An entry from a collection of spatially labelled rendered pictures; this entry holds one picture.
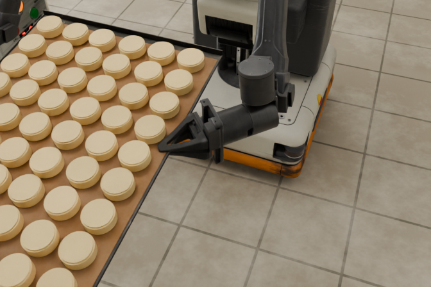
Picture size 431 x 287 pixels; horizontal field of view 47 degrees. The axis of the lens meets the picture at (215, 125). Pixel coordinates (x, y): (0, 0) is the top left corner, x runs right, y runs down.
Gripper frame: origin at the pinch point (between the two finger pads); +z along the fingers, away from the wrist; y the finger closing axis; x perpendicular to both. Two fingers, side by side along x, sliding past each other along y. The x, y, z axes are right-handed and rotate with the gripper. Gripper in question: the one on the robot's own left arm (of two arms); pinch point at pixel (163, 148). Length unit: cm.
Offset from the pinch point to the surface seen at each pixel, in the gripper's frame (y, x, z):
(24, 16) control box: 25, 82, 17
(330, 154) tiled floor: 106, 50, -82
